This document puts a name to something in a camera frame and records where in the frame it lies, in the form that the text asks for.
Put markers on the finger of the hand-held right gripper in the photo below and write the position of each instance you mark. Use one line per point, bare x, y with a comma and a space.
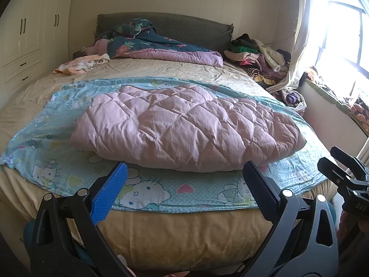
348, 161
335, 173

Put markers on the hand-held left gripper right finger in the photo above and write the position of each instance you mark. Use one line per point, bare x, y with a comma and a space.
261, 192

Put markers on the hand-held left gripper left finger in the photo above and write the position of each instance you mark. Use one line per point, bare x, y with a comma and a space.
111, 193

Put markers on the pink quilted jacket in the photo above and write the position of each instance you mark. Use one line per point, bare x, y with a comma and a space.
187, 127

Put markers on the person's right forearm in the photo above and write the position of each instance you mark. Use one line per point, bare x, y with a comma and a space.
346, 225

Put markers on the white bag of clothes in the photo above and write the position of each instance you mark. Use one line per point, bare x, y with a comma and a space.
291, 98

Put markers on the pile of mixed clothes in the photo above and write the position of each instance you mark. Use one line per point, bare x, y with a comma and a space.
259, 54

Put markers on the blue cartoon print sheet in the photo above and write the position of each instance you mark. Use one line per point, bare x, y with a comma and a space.
161, 190

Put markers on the windowsill clutter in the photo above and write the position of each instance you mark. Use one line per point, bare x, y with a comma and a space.
331, 89

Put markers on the bed with beige sheet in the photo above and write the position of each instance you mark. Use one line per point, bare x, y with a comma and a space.
173, 236

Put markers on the cream curtain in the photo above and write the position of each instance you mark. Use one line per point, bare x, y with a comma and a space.
302, 49

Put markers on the window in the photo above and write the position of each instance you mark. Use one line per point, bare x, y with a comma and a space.
340, 34

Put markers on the orange white patterned cloth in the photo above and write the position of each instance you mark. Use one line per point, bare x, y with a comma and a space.
77, 65

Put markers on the pink pillow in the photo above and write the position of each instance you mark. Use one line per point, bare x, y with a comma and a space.
99, 46

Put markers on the dark floral quilt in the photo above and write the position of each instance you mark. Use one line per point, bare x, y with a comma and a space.
161, 46

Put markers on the white wardrobe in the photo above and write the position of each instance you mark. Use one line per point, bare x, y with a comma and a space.
28, 34

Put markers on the dark grey headboard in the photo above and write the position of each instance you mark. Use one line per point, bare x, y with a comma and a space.
184, 24

